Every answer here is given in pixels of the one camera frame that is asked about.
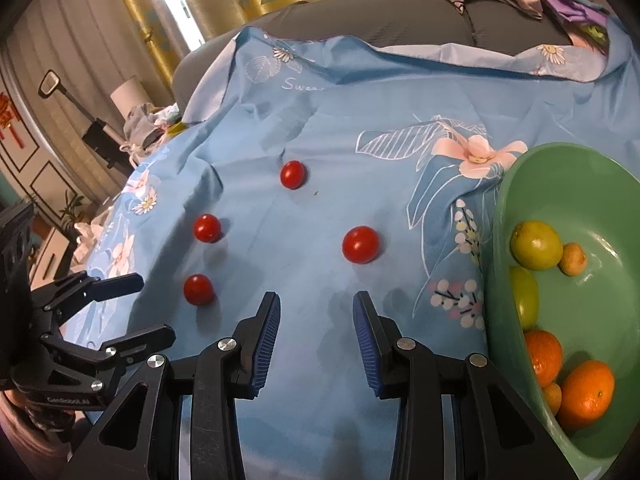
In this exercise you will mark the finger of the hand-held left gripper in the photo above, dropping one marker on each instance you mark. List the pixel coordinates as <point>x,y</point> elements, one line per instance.
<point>135,345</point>
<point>100,287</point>

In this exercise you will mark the small green houseplant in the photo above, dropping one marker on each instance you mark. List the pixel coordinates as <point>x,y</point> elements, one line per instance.
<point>72,207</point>

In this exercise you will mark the green plastic bowl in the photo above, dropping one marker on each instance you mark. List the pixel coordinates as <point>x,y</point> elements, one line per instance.
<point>600,200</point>

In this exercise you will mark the pile of light clothes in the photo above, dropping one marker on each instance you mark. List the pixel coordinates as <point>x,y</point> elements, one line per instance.
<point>150,122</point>

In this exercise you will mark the green lime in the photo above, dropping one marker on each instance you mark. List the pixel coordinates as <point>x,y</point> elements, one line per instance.
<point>525,296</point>
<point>536,244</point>

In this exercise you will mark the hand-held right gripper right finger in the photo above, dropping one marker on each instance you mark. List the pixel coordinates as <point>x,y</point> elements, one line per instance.
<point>367,345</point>

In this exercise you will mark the sheer white curtain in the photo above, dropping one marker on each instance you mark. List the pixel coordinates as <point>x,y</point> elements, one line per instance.
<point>100,35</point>

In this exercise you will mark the small tan round fruit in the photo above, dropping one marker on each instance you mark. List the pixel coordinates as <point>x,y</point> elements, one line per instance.
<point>552,397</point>
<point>572,258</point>

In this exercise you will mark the red cherry tomato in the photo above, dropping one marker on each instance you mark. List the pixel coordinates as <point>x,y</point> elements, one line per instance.
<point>360,244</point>
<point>292,174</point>
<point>198,289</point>
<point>207,227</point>

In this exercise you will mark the white plastic bags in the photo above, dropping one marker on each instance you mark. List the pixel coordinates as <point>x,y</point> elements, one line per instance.
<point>90,235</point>

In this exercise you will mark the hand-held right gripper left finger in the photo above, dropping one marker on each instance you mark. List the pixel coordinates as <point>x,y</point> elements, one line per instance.
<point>265,345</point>

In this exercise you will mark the blue floral cloth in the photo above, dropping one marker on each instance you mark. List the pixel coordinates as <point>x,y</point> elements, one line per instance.
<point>310,125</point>

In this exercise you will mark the red wall decoration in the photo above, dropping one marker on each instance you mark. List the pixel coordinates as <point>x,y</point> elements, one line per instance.
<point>10,120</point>

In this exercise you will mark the grey sofa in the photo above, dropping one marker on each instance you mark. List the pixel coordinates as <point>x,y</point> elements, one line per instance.
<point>400,15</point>

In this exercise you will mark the orange tangerine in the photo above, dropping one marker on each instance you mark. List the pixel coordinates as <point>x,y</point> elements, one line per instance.
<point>545,357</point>
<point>586,394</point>

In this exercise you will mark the white upright object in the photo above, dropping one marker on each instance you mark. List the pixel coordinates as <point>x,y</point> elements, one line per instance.
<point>129,95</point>

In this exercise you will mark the black box-shaped object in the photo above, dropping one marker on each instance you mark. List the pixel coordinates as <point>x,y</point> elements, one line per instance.
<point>102,137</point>

